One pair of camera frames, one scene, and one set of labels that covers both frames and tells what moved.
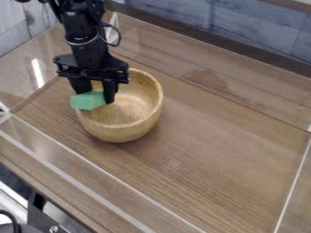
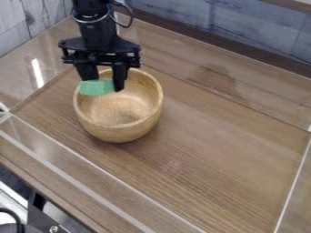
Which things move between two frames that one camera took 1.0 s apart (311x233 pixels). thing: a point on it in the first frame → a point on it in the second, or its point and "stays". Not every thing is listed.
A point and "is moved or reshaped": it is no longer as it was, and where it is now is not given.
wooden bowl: (127, 119) stays
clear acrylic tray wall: (34, 145) stays
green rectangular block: (87, 100) is moved or reshaped
